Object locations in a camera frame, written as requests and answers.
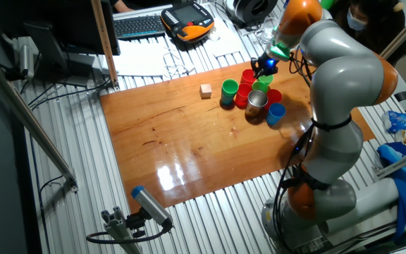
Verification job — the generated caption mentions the black table cables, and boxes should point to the black table cables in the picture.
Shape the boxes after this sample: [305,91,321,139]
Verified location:
[19,75,113,111]

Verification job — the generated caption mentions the stainless steel cup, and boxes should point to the stainless steel cup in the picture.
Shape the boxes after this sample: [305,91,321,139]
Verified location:
[245,90,269,119]

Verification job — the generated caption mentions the varnished wooden board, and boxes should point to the varnished wooden board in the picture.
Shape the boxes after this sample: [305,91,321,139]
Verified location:
[99,58,376,214]

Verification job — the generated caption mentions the silver camera with blue end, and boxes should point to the silver camera with blue end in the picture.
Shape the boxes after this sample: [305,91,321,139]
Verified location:
[130,185,175,230]

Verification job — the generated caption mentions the white charger with cable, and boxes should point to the white charger with cable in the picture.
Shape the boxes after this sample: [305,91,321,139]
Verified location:
[161,44,197,80]

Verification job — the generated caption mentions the black camera cable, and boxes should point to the black camera cable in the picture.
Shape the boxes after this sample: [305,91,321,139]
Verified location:
[85,225,171,246]

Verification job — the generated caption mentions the aluminium frame strut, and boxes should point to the aluminium frame strut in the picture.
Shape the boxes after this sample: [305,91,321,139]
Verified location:
[0,49,80,193]

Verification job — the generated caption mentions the white roll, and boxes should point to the white roll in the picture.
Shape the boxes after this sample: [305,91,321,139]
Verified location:
[321,177,401,236]

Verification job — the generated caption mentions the blue tissue packet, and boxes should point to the blue tissue packet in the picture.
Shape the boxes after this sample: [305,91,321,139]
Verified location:
[382,111,406,134]

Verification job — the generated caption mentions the red plastic cup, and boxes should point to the red plastic cup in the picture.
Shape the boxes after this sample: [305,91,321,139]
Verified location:
[235,83,253,109]
[264,88,283,111]
[240,68,258,87]

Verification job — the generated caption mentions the aluminium profile camera stand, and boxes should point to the aluminium profile camera stand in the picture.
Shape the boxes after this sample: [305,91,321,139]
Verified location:
[100,206,144,254]

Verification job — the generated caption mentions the orange and black teach pendant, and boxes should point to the orange and black teach pendant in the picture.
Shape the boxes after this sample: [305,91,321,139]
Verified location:
[160,1,216,44]

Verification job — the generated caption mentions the wooden frame post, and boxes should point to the wooden frame post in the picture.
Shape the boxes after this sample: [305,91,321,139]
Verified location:
[90,0,121,90]

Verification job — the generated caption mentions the masked person with dark hair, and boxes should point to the masked person with dark hair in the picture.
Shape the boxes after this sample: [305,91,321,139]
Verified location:
[329,0,406,66]

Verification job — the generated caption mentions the person in dark sleeve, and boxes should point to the person in dark sleeve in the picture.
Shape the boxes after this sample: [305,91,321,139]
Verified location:
[113,0,133,13]

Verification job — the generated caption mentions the silver cylinder device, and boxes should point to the silver cylinder device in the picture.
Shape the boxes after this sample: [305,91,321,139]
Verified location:
[18,44,36,80]

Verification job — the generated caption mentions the white blank paper sheet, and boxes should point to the white blank paper sheet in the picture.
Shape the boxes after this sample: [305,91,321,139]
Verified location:
[202,13,252,54]

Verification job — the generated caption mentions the black computer monitor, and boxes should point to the black computer monitor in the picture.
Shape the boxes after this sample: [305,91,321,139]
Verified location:
[0,0,121,88]

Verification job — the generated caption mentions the light wooden cube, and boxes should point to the light wooden cube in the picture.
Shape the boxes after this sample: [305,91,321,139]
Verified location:
[199,83,213,99]

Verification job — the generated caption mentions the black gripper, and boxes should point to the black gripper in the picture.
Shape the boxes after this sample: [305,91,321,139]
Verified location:
[250,55,280,79]

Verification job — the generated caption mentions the wooden frame beam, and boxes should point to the wooden frame beam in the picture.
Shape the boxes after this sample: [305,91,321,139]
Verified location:
[379,2,406,60]

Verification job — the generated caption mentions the black computer keyboard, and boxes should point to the black computer keyboard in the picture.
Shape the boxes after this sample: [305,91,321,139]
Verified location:
[112,4,173,40]

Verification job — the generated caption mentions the black filament spool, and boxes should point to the black filament spool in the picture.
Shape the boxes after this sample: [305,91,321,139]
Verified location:
[223,0,278,28]

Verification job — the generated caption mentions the clear drinking glass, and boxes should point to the clear drinking glass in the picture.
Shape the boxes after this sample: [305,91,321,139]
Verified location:
[259,16,281,45]

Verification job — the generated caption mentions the aluminium profile bar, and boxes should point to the aluminium profile bar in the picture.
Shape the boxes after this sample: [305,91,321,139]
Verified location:
[372,145,406,179]

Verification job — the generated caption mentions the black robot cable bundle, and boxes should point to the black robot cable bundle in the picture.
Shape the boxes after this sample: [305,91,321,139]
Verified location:
[272,49,331,253]

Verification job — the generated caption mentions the white printed paper sheet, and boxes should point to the white printed paper sheet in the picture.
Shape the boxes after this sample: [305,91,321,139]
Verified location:
[111,37,199,83]

